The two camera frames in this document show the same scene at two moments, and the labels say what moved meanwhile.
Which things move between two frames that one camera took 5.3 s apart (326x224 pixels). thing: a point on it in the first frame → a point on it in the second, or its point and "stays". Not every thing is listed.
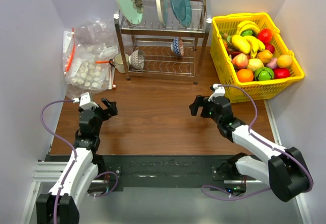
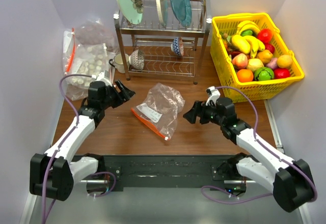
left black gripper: (107, 113) → (125, 94)
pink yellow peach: (240, 61) stays
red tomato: (265, 35) stays
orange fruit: (245, 75) stays
